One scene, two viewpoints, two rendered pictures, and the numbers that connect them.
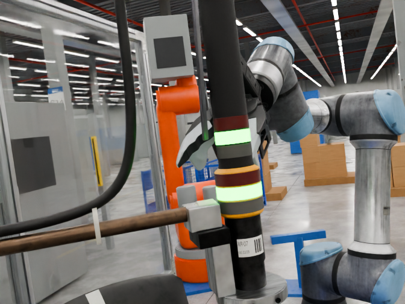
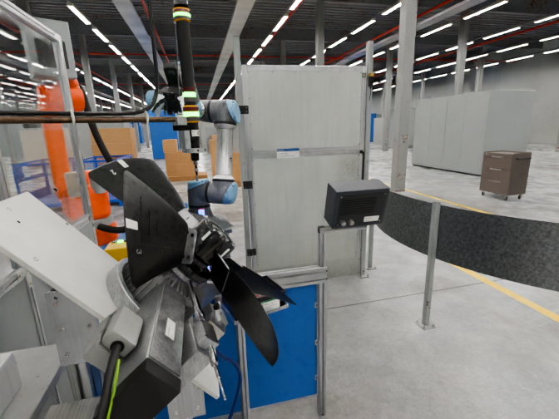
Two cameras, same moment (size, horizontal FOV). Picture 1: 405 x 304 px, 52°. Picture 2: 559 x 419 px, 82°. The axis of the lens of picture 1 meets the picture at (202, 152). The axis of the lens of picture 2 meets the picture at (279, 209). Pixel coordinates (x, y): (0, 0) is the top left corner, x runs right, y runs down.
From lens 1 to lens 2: 61 cm
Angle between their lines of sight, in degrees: 35
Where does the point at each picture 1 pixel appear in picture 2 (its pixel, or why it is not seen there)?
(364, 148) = (221, 128)
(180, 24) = (61, 30)
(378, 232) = (226, 169)
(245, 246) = (194, 132)
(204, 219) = (181, 120)
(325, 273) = (201, 191)
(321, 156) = (180, 160)
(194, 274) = not seen: hidden behind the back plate
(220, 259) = (186, 135)
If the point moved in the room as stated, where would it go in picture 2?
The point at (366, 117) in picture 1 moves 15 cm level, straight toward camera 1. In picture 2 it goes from (222, 112) to (224, 110)
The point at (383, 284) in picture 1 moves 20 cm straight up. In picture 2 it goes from (229, 192) to (225, 152)
